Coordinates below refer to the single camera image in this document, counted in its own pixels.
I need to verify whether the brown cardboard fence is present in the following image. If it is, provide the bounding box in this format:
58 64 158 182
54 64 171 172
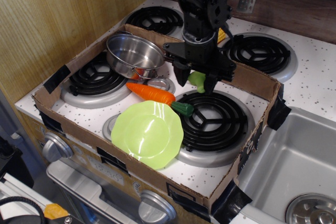
33 31 290 217

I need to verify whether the left silver stove knob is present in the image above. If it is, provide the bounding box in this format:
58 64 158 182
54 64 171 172
42 132 74 163

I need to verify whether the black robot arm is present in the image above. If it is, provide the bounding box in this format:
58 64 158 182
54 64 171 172
163 0 236 94

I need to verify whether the black cable bottom left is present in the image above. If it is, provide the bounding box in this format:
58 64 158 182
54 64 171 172
0 196 46 224

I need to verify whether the grey plastic sink basin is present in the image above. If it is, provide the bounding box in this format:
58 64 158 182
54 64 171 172
234 108 335 223

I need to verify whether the orange toy carrot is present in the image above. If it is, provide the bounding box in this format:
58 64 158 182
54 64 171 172
126 82 194 118

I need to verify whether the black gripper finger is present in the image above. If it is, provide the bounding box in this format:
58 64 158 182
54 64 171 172
173 61 192 87
204 74 221 95

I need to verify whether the silver stove knob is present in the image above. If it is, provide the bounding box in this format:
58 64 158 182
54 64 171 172
42 132 74 163
138 190 177 224

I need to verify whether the front right black burner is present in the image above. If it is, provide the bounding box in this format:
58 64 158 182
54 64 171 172
176 91 255 168

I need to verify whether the back right black burner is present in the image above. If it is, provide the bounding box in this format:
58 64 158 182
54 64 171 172
219 33 298 83

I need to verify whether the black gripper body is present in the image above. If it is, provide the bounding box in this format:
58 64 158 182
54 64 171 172
163 34 236 81

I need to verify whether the back left black burner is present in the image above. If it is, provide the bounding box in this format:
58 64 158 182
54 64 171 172
122 6 184 40

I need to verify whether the right silver stove knob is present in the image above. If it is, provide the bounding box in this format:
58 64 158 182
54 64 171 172
138 190 177 224

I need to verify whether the black burner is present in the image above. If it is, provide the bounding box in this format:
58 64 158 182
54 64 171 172
61 51 131 109
219 33 298 83
176 91 255 168
122 6 184 40

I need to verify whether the light green toy broccoli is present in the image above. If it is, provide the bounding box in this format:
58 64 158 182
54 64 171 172
188 71 206 93

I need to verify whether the light green plastic plate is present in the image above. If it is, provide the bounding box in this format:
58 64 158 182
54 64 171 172
111 101 184 170

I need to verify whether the orange yellow object bottom left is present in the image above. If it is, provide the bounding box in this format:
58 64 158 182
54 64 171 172
44 203 69 220

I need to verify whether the silver oven door handle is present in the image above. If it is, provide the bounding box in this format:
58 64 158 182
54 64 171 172
47 161 135 223

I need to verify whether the small steel pan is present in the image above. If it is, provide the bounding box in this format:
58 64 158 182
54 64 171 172
106 31 165 80

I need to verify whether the front left black burner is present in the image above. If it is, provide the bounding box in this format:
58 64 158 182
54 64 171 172
61 51 131 109

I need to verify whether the yellow toy corn cob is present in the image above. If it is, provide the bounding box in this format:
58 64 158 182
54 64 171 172
217 28 226 44

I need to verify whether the metal sink drain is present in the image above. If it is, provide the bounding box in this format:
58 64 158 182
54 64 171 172
284 193 335 223

